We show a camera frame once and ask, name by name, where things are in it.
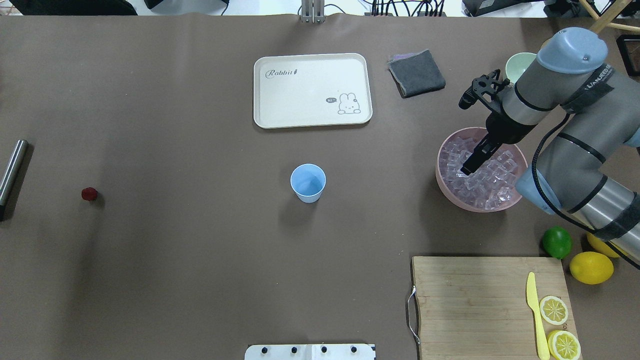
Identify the green lime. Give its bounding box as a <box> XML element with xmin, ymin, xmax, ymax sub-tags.
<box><xmin>542</xmin><ymin>226</ymin><xmax>573</xmax><ymax>260</ymax></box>

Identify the yellow lemon back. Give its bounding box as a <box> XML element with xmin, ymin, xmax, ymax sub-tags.
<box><xmin>586</xmin><ymin>232</ymin><xmax>621</xmax><ymax>259</ymax></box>

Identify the yellow lemon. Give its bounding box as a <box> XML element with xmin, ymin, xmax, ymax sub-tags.
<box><xmin>569</xmin><ymin>251</ymin><xmax>614</xmax><ymax>285</ymax></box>
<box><xmin>586</xmin><ymin>232</ymin><xmax>621</xmax><ymax>259</ymax></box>

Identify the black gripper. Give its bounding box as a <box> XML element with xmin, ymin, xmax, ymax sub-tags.
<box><xmin>461</xmin><ymin>112</ymin><xmax>536</xmax><ymax>176</ymax></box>

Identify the clear ice cubes pile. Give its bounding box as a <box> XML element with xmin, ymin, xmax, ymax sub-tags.
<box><xmin>440</xmin><ymin>136</ymin><xmax>521</xmax><ymax>210</ymax></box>

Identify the yellow plastic knife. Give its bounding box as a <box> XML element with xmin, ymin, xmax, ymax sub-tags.
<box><xmin>525</xmin><ymin>272</ymin><xmax>551</xmax><ymax>360</ymax></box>

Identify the metal muddler rod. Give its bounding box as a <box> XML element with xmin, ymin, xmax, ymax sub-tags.
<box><xmin>0</xmin><ymin>139</ymin><xmax>29</xmax><ymax>219</ymax></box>

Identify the lemon slice lower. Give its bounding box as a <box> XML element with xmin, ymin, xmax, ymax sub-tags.
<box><xmin>547</xmin><ymin>330</ymin><xmax>582</xmax><ymax>360</ymax></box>

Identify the pink bowl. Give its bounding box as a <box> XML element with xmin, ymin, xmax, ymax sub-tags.
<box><xmin>435</xmin><ymin>127</ymin><xmax>529</xmax><ymax>214</ymax></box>

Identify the yellow lemon front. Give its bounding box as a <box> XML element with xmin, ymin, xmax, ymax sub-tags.
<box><xmin>569</xmin><ymin>251</ymin><xmax>614</xmax><ymax>285</ymax></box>

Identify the lemon slice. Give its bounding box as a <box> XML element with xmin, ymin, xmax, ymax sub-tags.
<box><xmin>547</xmin><ymin>330</ymin><xmax>582</xmax><ymax>360</ymax></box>
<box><xmin>539</xmin><ymin>295</ymin><xmax>569</xmax><ymax>326</ymax></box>

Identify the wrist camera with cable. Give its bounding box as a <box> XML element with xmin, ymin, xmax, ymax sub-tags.
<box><xmin>458</xmin><ymin>69</ymin><xmax>515</xmax><ymax>114</ymax></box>

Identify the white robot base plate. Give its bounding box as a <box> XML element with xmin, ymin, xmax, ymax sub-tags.
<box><xmin>244</xmin><ymin>342</ymin><xmax>377</xmax><ymax>360</ymax></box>

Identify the light blue cup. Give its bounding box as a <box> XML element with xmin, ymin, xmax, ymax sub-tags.
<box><xmin>290</xmin><ymin>163</ymin><xmax>327</xmax><ymax>204</ymax></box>

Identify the cream rabbit tray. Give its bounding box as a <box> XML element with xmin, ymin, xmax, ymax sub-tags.
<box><xmin>253</xmin><ymin>53</ymin><xmax>373</xmax><ymax>129</ymax></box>

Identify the red strawberry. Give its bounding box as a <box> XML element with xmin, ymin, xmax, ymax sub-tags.
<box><xmin>81</xmin><ymin>187</ymin><xmax>99</xmax><ymax>202</ymax></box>

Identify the lemon slice upper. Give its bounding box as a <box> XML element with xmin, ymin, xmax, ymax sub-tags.
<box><xmin>539</xmin><ymin>295</ymin><xmax>569</xmax><ymax>326</ymax></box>

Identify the grey folded cloth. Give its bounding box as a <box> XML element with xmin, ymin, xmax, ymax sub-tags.
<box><xmin>387</xmin><ymin>48</ymin><xmax>446</xmax><ymax>98</ymax></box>

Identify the mint green bowl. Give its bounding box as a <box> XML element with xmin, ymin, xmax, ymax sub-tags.
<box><xmin>505</xmin><ymin>52</ymin><xmax>537</xmax><ymax>84</ymax></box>

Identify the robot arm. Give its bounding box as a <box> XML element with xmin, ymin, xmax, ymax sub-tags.
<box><xmin>458</xmin><ymin>27</ymin><xmax>640</xmax><ymax>267</ymax></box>

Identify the wooden cutting board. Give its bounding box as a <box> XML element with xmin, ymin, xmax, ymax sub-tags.
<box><xmin>411</xmin><ymin>256</ymin><xmax>578</xmax><ymax>360</ymax></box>

